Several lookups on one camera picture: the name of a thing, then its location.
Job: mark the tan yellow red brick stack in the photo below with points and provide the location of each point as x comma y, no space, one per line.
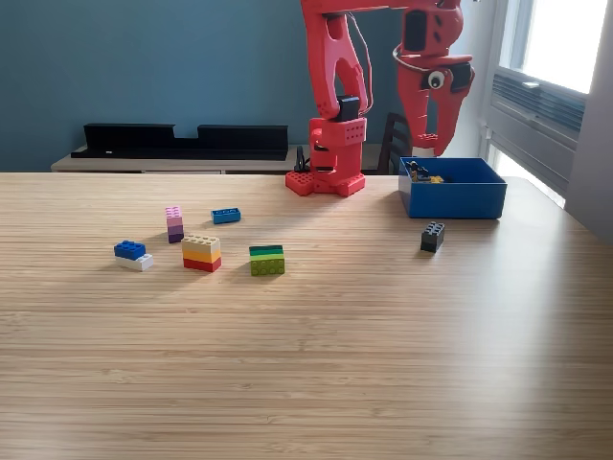
201,254

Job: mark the green brick stack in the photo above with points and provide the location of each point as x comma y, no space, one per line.
266,263

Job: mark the dark wooden chair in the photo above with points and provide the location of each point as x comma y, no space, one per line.
395,139

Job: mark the small blue brick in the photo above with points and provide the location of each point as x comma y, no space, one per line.
225,216

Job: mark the grey radiator unit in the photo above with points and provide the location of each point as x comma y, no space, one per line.
531,124

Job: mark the blue plastic bin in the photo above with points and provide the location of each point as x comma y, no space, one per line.
455,201

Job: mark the black brick stack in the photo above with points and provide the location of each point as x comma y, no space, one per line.
432,238

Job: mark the bright window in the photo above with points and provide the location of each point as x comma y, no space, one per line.
560,38

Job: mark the pink purple brick stack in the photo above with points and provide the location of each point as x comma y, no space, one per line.
174,227

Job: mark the yellow toy digger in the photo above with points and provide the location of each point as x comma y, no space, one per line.
421,176

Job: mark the blue and white brick stack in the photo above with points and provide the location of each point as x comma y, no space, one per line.
131,254

